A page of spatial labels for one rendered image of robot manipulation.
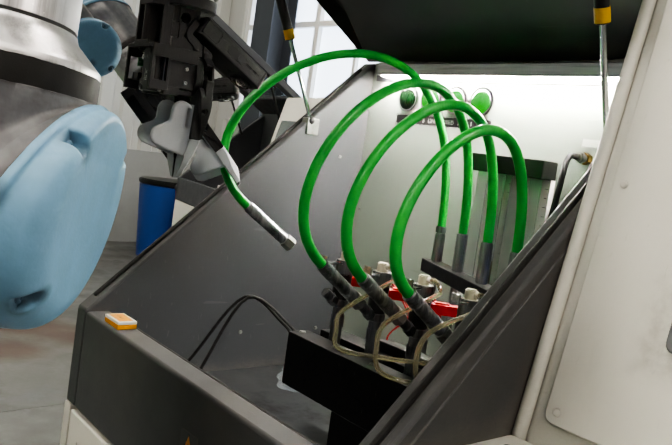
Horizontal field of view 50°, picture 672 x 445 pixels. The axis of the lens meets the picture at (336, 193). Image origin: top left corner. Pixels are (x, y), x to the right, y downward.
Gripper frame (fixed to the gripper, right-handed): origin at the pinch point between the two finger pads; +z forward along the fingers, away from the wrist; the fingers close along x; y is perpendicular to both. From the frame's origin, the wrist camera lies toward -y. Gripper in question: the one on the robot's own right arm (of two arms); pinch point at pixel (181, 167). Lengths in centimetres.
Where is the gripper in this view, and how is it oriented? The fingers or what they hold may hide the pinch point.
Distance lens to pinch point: 90.8
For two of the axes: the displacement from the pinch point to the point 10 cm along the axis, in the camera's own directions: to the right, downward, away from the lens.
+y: -7.6, -0.8, -6.4
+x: 6.3, 1.3, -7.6
